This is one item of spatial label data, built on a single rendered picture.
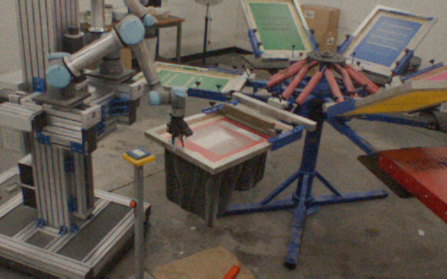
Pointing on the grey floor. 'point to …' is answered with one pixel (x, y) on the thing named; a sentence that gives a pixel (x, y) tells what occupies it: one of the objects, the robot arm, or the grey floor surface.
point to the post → (139, 214)
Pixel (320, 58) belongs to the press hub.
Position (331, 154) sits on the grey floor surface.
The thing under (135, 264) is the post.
